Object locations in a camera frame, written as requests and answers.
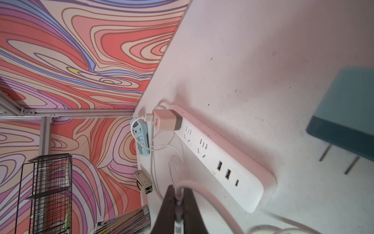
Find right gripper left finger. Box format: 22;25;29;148
151;185;176;234

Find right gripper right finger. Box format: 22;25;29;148
183;188;208;234

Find white power strip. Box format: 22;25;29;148
168;105;277;213

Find teal USB charger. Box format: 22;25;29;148
306;67;374;174

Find grey stapler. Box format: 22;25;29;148
134;170;153;194

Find blue calculator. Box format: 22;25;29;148
133;120;150;156

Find black wire basket left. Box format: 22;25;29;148
22;153;73;234

